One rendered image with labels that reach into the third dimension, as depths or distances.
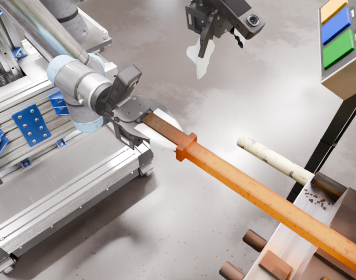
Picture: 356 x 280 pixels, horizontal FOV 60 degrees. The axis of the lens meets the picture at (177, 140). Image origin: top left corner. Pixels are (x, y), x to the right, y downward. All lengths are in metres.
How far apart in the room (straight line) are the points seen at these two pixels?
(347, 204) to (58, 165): 1.28
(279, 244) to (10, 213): 1.20
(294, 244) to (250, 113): 1.50
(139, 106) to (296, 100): 1.69
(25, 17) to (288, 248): 0.70
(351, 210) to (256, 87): 1.71
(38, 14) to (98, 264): 1.10
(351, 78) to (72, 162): 1.22
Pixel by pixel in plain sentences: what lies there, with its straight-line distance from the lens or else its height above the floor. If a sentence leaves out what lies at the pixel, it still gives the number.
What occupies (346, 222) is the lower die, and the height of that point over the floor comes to 0.99.
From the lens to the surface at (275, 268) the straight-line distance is 0.56.
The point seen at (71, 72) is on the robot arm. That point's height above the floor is 1.02.
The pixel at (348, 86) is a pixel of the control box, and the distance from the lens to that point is 0.82.
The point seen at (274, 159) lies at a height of 0.64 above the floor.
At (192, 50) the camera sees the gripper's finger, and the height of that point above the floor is 1.03.
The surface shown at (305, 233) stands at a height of 1.00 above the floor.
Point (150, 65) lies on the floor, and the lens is 2.34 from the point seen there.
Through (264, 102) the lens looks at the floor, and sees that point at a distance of 2.12.
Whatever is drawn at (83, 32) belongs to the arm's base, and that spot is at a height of 0.85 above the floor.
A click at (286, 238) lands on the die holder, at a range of 0.60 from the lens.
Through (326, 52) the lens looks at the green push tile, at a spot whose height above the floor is 0.99.
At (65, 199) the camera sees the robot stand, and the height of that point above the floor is 0.23.
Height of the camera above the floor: 1.45
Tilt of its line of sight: 52 degrees down
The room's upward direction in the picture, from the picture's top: straight up
